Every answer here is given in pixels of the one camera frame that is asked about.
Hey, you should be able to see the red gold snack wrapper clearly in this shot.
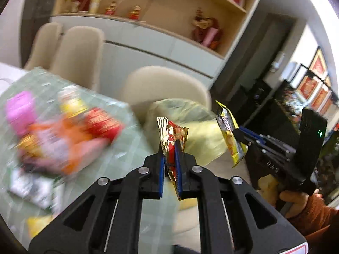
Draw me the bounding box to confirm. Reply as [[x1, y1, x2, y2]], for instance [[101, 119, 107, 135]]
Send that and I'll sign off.
[[157, 117, 189, 201]]

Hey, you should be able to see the right hand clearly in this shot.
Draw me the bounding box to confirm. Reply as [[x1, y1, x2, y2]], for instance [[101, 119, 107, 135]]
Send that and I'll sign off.
[[258, 174, 310, 218]]

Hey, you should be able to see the right forearm orange sleeve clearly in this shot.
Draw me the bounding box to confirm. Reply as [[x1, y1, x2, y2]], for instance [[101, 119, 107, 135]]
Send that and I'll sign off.
[[288, 194, 338, 249]]

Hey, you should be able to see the red gift bag decoration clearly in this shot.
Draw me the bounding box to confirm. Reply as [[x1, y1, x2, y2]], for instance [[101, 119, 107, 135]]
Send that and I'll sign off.
[[192, 7, 223, 51]]

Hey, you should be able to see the pink tin box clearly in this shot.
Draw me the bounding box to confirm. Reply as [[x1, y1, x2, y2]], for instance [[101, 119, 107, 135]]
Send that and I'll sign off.
[[5, 91, 37, 137]]

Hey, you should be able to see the yellow bagged trash bin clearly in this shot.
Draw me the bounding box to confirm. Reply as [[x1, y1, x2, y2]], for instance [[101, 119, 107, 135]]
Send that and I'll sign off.
[[143, 99, 228, 166]]

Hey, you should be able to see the yellow white snack wrapper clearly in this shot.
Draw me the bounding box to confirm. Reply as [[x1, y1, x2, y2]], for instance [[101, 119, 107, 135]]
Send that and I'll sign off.
[[216, 100, 248, 167]]

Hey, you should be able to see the beige chair near bin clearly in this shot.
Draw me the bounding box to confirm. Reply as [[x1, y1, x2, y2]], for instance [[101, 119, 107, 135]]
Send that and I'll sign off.
[[120, 65, 213, 125]]

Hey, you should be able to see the white yellow toy holder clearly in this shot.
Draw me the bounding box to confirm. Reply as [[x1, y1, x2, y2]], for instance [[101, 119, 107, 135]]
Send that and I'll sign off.
[[57, 85, 88, 118]]

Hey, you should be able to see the green checked tablecloth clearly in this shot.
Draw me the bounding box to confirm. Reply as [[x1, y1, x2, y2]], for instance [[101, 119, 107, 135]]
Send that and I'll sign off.
[[1, 64, 178, 253]]

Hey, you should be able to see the green snack bag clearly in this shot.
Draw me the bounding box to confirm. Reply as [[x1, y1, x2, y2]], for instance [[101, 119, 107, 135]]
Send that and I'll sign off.
[[8, 166, 65, 214]]

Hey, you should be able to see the white wood sideboard cabinet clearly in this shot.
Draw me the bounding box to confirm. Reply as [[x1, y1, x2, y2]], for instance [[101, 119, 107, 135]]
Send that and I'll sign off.
[[51, 0, 260, 93]]

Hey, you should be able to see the red paper cup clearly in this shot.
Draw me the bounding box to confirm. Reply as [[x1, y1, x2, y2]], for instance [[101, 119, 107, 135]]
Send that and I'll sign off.
[[84, 107, 124, 143]]

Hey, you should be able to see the beige chair middle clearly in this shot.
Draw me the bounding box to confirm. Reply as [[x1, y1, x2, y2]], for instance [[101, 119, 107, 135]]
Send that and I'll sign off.
[[49, 26, 105, 91]]

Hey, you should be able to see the orange clear snack bag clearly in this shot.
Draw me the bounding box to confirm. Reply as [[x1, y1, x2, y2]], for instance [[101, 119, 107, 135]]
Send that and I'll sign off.
[[17, 117, 110, 176]]

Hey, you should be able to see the beige chair far left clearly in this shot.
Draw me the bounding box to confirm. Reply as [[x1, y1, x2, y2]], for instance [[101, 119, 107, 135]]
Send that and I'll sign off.
[[24, 22, 63, 70]]

